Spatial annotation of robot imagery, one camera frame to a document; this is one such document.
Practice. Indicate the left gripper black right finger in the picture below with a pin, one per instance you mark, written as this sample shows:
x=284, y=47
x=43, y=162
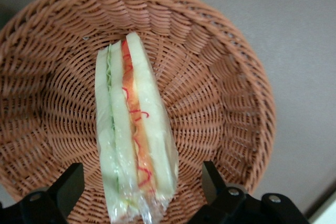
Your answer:
x=236, y=208

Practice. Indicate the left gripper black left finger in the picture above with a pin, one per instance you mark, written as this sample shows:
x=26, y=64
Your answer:
x=39, y=205

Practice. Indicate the triangle sandwich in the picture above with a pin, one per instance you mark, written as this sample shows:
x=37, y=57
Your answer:
x=126, y=129

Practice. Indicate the round brown wicker basket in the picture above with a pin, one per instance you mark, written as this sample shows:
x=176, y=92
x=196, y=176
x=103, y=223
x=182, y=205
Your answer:
x=210, y=90

